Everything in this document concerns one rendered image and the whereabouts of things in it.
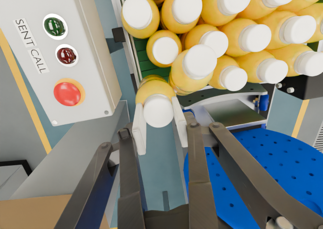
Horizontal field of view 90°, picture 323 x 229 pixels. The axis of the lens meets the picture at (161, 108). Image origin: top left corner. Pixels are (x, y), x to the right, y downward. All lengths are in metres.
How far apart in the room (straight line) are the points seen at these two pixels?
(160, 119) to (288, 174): 0.27
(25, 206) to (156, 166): 1.39
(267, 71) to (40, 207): 0.61
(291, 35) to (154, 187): 1.94
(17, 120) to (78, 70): 1.67
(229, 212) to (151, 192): 1.86
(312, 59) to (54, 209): 0.65
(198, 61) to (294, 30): 0.17
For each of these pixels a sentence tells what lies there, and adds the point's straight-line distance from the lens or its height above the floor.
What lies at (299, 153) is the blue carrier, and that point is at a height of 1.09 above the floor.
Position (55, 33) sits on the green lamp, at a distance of 0.25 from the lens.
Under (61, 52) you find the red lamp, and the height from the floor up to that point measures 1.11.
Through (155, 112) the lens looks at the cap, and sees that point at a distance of 0.20.
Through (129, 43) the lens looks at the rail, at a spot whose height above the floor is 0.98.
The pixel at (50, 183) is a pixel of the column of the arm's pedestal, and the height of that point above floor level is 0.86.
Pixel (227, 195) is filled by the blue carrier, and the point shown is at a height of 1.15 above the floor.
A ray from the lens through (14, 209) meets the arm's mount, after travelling 0.64.
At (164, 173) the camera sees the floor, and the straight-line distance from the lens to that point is 1.93.
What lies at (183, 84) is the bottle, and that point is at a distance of 0.24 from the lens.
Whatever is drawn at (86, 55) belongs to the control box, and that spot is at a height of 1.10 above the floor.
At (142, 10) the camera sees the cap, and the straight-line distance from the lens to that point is 0.26.
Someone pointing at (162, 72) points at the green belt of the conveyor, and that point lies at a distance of 0.45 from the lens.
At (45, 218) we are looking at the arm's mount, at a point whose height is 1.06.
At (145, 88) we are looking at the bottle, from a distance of 0.24.
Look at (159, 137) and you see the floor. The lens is 1.62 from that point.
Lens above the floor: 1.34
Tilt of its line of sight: 66 degrees down
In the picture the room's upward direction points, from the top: 171 degrees clockwise
